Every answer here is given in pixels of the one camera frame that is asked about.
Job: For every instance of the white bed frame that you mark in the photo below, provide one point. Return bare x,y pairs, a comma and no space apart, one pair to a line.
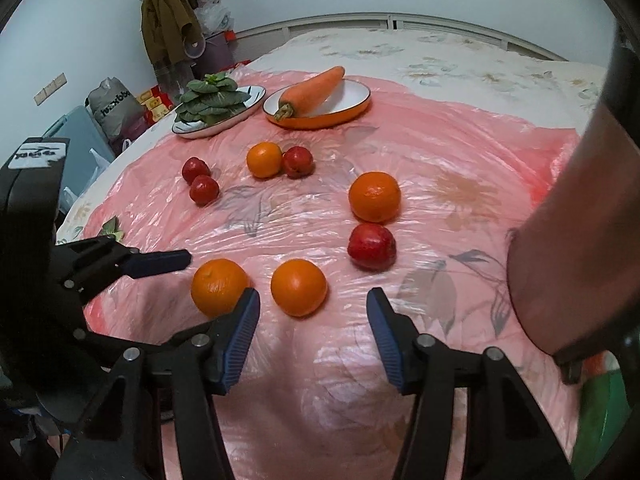
380,22

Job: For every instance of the large red apple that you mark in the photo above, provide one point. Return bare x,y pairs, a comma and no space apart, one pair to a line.
372,246

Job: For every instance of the carrot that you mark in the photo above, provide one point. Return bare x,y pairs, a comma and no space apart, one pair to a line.
312,91

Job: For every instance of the dark rimmed white plate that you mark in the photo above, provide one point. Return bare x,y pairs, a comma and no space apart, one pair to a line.
200,131

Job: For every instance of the large orange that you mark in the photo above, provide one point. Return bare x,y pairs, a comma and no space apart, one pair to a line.
298,287
374,196
216,285

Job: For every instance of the green metal tray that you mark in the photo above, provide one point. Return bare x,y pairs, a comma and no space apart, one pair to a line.
602,410

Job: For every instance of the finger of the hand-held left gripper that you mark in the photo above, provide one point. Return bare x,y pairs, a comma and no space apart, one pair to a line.
160,261
100,340

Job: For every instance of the floral cream bedsheet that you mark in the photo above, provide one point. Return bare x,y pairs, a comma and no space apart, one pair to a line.
450,55

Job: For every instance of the pink plastic sheet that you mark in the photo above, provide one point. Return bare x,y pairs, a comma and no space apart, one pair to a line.
310,210

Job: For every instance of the wall switch panel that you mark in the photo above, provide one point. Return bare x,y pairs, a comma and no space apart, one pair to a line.
50,87

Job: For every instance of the clear plastic bags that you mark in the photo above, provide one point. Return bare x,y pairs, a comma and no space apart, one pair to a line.
216,10

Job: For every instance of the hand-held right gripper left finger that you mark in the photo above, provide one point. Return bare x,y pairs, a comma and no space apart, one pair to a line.
240,340

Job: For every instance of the red box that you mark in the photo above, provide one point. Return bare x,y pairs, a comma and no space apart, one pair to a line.
156,102

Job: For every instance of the olive hanging coat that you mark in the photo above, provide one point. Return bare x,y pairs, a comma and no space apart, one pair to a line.
162,15

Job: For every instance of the grey printed bag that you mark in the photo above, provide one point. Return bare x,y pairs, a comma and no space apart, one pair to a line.
114,106

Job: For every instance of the orange rimmed white plate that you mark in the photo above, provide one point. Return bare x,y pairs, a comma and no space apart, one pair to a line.
347,104

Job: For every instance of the blue storage box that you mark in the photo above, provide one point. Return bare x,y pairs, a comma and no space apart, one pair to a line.
75,132

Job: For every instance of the purple bin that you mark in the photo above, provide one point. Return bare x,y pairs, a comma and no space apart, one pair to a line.
217,51

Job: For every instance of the bok choy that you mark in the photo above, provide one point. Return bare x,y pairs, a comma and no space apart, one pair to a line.
210,102

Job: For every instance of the red tomato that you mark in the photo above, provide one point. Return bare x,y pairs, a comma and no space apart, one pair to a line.
204,191

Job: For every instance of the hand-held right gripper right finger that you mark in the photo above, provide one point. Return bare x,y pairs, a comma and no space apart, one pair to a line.
386,345

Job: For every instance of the small orange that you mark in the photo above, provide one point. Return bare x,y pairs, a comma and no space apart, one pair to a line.
264,159

